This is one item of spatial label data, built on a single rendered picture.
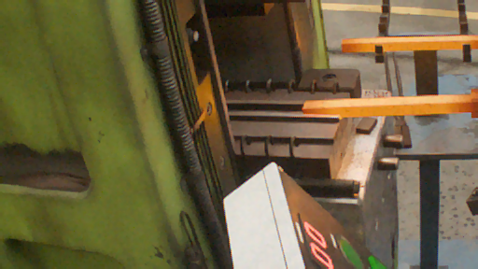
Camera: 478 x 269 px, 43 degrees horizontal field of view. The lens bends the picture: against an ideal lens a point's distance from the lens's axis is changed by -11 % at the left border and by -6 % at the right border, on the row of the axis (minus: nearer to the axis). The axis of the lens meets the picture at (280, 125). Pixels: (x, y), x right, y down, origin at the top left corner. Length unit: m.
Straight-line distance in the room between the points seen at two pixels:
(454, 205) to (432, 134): 0.87
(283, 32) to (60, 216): 0.69
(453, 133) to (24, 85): 1.10
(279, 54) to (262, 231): 0.81
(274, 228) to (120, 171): 0.26
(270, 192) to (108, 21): 0.27
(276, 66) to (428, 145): 0.43
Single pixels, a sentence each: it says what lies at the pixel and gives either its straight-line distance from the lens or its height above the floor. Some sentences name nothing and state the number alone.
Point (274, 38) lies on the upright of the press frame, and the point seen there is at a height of 1.04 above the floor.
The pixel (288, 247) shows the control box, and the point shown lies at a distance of 0.65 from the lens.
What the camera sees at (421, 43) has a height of 0.96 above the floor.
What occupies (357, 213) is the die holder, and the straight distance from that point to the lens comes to 1.15.
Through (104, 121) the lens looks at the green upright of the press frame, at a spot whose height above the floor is 1.26.
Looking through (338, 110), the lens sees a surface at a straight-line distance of 1.20.
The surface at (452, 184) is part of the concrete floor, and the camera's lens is 2.61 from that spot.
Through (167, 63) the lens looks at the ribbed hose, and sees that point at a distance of 0.83.
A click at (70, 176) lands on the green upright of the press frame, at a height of 1.13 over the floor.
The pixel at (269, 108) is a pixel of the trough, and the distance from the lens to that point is 1.28.
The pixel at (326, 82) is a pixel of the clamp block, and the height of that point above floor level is 0.98.
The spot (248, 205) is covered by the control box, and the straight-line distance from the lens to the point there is 0.74.
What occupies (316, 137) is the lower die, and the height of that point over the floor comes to 0.99.
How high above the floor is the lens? 1.64
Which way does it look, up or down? 32 degrees down
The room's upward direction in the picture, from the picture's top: 10 degrees counter-clockwise
